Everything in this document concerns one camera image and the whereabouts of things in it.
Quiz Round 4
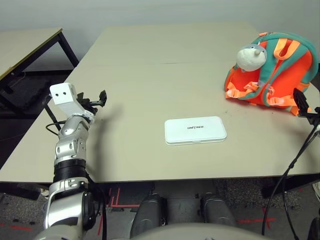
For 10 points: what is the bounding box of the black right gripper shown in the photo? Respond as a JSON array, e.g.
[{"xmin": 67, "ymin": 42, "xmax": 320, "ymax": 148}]
[{"xmin": 292, "ymin": 88, "xmax": 320, "ymax": 126}]

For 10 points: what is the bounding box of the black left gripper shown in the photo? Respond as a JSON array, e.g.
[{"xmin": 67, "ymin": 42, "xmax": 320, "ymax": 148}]
[{"xmin": 76, "ymin": 89, "xmax": 109, "ymax": 115}]

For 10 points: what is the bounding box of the orange teal backpack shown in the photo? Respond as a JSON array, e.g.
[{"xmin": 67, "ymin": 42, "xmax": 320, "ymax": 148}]
[{"xmin": 223, "ymin": 31, "xmax": 320, "ymax": 118}]

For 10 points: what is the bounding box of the grey white plush toy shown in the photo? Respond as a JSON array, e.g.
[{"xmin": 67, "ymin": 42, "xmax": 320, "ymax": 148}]
[{"xmin": 236, "ymin": 42, "xmax": 268, "ymax": 73}]

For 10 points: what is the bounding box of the tan black-framed side table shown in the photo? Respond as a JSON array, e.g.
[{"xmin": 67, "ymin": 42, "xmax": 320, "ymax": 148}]
[{"xmin": 0, "ymin": 27, "xmax": 80, "ymax": 112}]

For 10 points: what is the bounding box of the dark grey left robot leg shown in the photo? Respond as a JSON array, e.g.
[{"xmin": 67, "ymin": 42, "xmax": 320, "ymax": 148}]
[{"xmin": 129, "ymin": 192, "xmax": 166, "ymax": 238}]

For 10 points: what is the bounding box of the dark grey robot leg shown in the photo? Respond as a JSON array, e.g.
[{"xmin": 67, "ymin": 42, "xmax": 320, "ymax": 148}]
[
  {"xmin": 201, "ymin": 191, "xmax": 238, "ymax": 228},
  {"xmin": 129, "ymin": 192, "xmax": 166, "ymax": 238}
]

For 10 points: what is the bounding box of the dark grey right robot leg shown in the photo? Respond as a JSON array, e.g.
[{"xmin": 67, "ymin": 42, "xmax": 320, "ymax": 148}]
[{"xmin": 201, "ymin": 191, "xmax": 238, "ymax": 228}]

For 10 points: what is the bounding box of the grey robot torso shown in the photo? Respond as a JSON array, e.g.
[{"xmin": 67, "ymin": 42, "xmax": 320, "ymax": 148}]
[{"xmin": 32, "ymin": 221, "xmax": 275, "ymax": 240}]

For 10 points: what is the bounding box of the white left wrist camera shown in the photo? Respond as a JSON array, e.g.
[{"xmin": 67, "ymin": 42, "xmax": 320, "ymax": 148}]
[{"xmin": 49, "ymin": 83, "xmax": 97, "ymax": 124}]

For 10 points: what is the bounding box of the thin black cable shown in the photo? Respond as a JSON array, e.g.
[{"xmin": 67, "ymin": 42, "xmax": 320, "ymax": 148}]
[
  {"xmin": 283, "ymin": 129, "xmax": 320, "ymax": 240},
  {"xmin": 45, "ymin": 121, "xmax": 68, "ymax": 137}
]

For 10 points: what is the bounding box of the thick black braided cable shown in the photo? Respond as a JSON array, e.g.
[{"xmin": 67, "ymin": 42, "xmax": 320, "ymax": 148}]
[{"xmin": 261, "ymin": 126, "xmax": 320, "ymax": 236}]

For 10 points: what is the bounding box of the white cable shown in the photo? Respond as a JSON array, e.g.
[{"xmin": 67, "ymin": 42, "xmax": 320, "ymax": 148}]
[{"xmin": 311, "ymin": 181, "xmax": 320, "ymax": 199}]

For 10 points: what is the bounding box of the black flat cable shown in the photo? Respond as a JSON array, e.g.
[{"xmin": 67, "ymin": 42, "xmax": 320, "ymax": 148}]
[{"xmin": 86, "ymin": 178, "xmax": 109, "ymax": 237}]

